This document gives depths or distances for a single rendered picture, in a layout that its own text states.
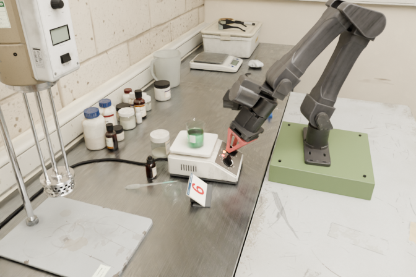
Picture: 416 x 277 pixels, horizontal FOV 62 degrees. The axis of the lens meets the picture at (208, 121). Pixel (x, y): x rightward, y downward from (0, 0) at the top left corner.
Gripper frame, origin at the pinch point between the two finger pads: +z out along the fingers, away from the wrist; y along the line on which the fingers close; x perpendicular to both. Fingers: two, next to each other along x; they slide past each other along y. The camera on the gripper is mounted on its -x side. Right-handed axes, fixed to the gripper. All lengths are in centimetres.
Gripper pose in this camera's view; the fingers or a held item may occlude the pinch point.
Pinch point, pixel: (232, 148)
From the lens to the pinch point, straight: 102.7
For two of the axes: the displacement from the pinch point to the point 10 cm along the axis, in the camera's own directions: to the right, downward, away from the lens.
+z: -4.8, 7.3, 4.9
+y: -5.8, 1.6, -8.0
